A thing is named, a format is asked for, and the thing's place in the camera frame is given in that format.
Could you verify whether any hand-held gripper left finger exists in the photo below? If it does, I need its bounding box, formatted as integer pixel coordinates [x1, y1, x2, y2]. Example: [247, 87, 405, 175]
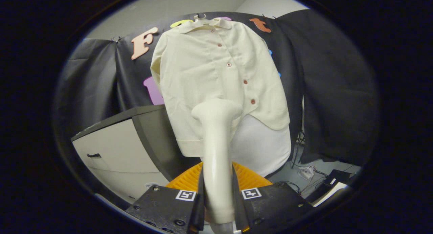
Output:
[125, 161, 205, 234]

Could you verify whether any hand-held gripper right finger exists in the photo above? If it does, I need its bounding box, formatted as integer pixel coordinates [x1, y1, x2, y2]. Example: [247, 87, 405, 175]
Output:
[231, 161, 315, 233]

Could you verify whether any cream white garment steamer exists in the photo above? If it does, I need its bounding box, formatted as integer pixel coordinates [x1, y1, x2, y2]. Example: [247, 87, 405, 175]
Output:
[191, 99, 244, 224]

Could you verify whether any cream button-up shirt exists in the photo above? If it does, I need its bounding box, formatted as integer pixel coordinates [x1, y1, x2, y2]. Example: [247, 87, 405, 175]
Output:
[150, 18, 291, 157]

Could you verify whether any white padded ironing board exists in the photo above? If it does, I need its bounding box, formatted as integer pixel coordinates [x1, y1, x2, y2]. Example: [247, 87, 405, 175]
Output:
[200, 114, 292, 178]

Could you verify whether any white power adapter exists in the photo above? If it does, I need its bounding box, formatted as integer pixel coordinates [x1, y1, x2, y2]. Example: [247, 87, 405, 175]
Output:
[298, 166, 316, 180]

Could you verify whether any white flat board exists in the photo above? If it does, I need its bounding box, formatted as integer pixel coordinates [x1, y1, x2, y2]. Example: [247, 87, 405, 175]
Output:
[311, 182, 349, 207]

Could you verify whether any black box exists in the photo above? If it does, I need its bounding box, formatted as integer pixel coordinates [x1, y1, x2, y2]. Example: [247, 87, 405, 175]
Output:
[323, 169, 352, 187]

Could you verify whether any grey cabinet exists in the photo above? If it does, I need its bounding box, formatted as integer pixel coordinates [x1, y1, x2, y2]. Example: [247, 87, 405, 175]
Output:
[70, 104, 203, 209]

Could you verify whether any black backdrop cloth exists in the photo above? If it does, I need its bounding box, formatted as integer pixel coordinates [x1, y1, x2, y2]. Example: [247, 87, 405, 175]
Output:
[56, 9, 379, 167]

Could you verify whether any tangle of floor cables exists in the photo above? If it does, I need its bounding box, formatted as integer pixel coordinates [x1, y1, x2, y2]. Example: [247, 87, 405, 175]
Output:
[274, 165, 330, 195]

